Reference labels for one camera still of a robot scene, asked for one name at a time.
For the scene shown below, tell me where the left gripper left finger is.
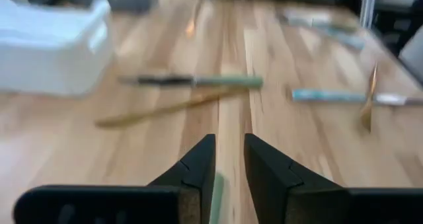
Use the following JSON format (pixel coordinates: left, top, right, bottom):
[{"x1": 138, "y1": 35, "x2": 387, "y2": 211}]
[{"x1": 12, "y1": 133, "x2": 217, "y2": 224}]

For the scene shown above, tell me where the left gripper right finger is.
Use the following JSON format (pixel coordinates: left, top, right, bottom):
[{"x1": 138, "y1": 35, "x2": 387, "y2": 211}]
[{"x1": 243, "y1": 133, "x2": 423, "y2": 224}]

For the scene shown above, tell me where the wooden stick utensil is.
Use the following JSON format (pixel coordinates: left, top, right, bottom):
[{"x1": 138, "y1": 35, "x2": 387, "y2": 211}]
[{"x1": 94, "y1": 87, "x2": 250, "y2": 130}]

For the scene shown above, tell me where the wooden chopstick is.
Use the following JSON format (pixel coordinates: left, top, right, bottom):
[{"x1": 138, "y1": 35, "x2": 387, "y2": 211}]
[{"x1": 358, "y1": 61, "x2": 380, "y2": 133}]

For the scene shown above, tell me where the gold cutlery piece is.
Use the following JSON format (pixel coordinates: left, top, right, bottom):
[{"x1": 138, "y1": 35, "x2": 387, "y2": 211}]
[{"x1": 184, "y1": 0, "x2": 204, "y2": 40}]

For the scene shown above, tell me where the white plastic bin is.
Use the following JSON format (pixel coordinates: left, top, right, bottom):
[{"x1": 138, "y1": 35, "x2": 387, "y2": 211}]
[{"x1": 0, "y1": 0, "x2": 115, "y2": 98}]

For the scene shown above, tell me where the grey slanted panel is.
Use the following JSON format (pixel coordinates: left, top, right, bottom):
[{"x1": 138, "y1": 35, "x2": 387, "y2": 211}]
[{"x1": 397, "y1": 24, "x2": 423, "y2": 86}]

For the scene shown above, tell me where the silver vertical post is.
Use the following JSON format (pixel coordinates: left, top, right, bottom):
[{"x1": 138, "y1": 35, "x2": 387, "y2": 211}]
[{"x1": 359, "y1": 0, "x2": 378, "y2": 29}]

